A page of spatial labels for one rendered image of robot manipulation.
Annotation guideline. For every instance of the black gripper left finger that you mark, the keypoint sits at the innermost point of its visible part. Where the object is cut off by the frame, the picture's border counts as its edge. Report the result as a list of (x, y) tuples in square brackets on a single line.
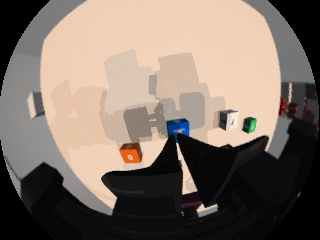
[(161, 179)]

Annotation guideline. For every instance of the orange block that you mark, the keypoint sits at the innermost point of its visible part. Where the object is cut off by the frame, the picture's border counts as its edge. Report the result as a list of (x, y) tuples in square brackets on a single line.
[(131, 153)]

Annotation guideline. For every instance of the white block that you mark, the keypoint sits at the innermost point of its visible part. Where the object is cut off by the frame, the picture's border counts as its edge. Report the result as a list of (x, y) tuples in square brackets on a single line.
[(228, 120)]

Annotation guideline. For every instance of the small green block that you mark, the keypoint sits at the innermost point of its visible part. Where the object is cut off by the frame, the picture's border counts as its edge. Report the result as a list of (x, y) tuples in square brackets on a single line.
[(249, 125)]

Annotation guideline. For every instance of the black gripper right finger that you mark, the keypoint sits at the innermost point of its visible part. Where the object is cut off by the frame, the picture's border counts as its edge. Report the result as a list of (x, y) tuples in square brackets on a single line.
[(212, 167)]

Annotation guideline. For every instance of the blue block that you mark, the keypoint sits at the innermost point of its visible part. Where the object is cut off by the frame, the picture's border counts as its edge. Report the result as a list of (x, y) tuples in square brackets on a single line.
[(177, 126)]

